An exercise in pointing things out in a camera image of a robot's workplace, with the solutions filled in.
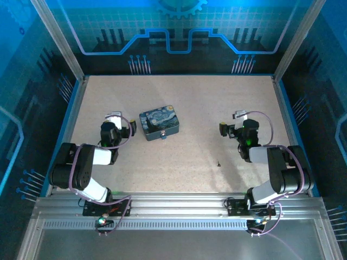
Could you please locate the base controller board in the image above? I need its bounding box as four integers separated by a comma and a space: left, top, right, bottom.
94, 213, 115, 230
246, 216, 269, 230

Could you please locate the starry night tin box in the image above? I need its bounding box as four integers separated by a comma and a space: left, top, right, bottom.
139, 105, 180, 142

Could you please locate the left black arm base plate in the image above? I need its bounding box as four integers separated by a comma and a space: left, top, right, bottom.
82, 199, 133, 217

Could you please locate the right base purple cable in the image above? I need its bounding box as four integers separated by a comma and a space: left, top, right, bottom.
248, 201, 284, 237

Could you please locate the aluminium front frame rail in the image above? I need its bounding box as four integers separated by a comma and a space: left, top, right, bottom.
30, 190, 331, 220

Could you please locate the left base controller board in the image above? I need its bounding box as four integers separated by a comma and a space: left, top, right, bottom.
94, 213, 115, 230

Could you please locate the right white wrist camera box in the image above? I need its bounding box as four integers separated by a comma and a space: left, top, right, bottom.
232, 109, 249, 129

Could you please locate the aluminium frame post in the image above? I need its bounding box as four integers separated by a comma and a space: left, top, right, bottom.
29, 0, 87, 82
272, 0, 328, 82

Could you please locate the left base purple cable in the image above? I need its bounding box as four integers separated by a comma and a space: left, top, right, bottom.
94, 196, 133, 237

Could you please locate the left aluminium frame post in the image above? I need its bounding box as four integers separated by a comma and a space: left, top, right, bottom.
29, 0, 87, 82

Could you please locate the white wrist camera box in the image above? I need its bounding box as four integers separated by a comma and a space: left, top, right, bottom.
105, 110, 123, 130
232, 109, 249, 129

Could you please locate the aluminium side rail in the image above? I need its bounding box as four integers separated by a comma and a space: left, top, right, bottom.
45, 75, 91, 196
271, 75, 313, 196

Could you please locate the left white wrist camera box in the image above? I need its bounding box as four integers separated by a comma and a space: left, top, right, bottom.
105, 110, 123, 130

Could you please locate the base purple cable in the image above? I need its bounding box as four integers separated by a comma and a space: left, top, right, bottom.
94, 196, 133, 237
248, 201, 284, 237

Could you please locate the right base controller board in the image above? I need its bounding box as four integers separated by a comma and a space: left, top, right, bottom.
246, 216, 269, 230

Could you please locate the right aluminium frame post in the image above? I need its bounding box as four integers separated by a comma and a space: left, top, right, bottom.
272, 0, 328, 82

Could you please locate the right aluminium side rail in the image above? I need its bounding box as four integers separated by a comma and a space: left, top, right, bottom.
271, 75, 313, 196

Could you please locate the grey metal sheet panel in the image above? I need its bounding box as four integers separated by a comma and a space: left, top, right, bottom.
16, 219, 342, 260

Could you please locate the slotted grey cable duct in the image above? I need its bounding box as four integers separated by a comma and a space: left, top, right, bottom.
42, 219, 318, 229

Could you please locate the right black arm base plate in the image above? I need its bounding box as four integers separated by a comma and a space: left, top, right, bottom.
224, 197, 277, 217

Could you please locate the left aluminium side rail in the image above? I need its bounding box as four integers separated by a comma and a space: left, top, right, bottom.
45, 75, 91, 196

